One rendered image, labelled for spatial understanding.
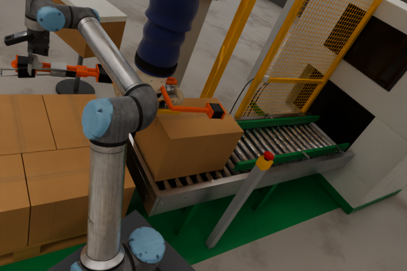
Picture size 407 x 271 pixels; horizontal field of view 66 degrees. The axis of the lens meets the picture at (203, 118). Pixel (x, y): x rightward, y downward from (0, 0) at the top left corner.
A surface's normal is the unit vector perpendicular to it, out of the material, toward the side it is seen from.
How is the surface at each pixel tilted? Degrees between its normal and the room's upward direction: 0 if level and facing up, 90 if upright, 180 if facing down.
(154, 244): 6
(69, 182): 0
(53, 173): 0
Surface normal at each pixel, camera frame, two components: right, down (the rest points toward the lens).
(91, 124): -0.70, 0.00
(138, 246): 0.43, -0.78
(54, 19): 0.52, 0.64
